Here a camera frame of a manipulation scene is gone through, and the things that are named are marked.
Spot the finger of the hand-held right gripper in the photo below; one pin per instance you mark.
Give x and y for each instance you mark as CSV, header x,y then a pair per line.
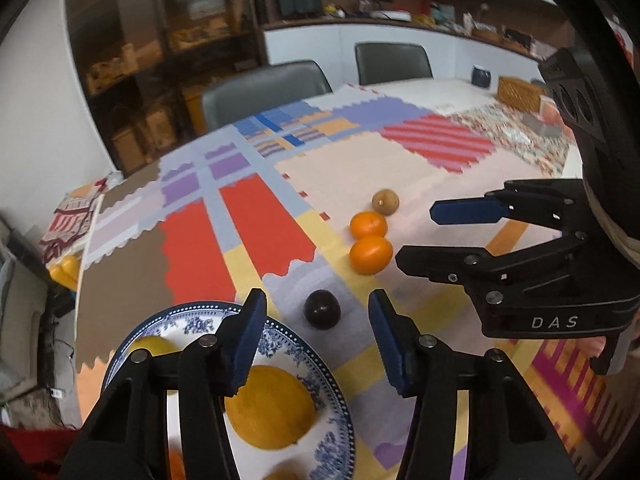
x,y
440,260
465,211

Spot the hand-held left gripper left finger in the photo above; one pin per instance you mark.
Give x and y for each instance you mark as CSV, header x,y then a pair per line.
x,y
247,340

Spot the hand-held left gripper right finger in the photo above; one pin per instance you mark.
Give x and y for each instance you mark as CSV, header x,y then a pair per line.
x,y
387,340

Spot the small mandarin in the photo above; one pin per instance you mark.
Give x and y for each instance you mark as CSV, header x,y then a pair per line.
x,y
367,224
370,255

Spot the dark purple plum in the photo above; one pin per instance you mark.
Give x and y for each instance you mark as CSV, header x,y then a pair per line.
x,y
322,309

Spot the yellow-green pear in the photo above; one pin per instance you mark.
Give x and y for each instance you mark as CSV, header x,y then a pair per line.
x,y
150,346

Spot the blue patterned white plate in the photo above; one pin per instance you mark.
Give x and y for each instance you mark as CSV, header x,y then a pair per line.
x,y
330,440

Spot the brown kiwi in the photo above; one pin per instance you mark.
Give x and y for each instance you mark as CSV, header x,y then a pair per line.
x,y
385,201
281,475

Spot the person's right hand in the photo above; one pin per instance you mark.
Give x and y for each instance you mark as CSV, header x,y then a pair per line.
x,y
593,347

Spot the tile patterned table mat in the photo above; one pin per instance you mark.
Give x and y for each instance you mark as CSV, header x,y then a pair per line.
x,y
505,130

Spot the white printed table cover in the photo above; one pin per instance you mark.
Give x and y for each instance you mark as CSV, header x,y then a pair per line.
x,y
450,92

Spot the colourful patchwork tablecloth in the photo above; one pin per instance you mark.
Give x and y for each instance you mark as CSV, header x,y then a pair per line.
x,y
260,220

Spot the wicker basket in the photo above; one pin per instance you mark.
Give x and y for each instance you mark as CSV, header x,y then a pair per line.
x,y
520,90

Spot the dark blue mug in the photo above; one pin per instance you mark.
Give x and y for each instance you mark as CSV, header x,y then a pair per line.
x,y
481,76

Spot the grey dining chair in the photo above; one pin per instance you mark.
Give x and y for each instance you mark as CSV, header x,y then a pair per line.
x,y
265,92
392,62

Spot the yellow object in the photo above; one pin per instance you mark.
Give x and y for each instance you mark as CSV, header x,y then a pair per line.
x,y
65,270

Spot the red striped folded cloth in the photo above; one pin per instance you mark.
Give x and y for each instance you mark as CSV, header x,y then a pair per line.
x,y
65,220

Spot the black thermos bottle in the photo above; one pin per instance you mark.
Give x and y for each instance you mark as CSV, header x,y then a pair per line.
x,y
259,9

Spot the dark glass display cabinet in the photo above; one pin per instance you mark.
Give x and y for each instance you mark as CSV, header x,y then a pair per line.
x,y
150,60

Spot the black picture frame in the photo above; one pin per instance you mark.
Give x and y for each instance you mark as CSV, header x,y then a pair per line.
x,y
518,37

